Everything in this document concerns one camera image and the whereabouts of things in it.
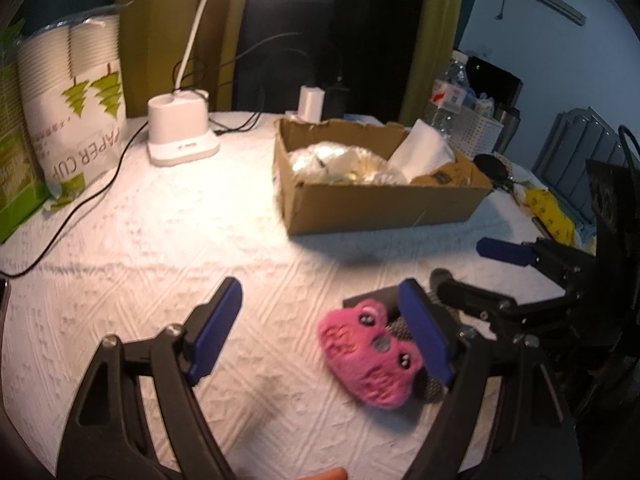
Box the cotton swab bag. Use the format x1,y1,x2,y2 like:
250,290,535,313
287,142,409,186

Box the white textured tablecloth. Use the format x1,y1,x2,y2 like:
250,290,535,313
0,110,601,480

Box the green paper cup pack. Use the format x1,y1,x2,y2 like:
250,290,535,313
0,20,52,244

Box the yellow wipes packet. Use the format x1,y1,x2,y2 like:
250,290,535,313
525,187,576,246

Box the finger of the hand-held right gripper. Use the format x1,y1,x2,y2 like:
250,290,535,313
431,268,522,327
476,237,540,268

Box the white charger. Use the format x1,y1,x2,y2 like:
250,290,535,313
298,86,327,124

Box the steel tumbler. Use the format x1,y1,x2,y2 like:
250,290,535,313
495,107,521,154

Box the white slatted basket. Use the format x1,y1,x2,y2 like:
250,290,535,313
450,105,504,154

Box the clear water bottle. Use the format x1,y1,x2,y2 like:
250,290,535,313
430,57,471,137

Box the black round object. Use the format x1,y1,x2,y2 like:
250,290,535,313
472,154,509,189

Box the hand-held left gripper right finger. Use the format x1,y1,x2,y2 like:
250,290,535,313
397,280,576,480

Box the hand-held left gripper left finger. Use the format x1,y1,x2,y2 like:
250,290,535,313
57,276,245,480

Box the black cable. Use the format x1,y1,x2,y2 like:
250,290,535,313
0,32,347,279

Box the black computer monitor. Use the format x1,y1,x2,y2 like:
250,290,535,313
465,55,524,111

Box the yellow curtain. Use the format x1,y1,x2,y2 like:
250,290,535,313
116,0,252,119
400,0,482,127

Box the white desk lamp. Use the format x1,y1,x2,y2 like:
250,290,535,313
146,0,321,167

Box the pink plush toy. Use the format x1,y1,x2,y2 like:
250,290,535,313
319,298,426,408

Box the black power adapter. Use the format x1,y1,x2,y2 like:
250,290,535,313
322,85,351,120

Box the grey bed headboard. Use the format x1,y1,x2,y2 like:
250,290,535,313
532,106,640,226

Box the white air conditioner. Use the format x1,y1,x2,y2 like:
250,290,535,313
505,0,587,26

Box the blue white plastic bags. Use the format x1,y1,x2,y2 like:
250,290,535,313
470,92,497,117

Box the cardboard box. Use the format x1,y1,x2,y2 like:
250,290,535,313
273,117,494,236

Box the dark glass window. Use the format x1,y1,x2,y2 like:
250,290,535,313
240,0,427,117

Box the white paper cup pack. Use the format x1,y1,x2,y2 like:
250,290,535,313
17,2,129,209

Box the white paper tissue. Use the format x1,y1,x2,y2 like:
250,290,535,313
387,120,456,181

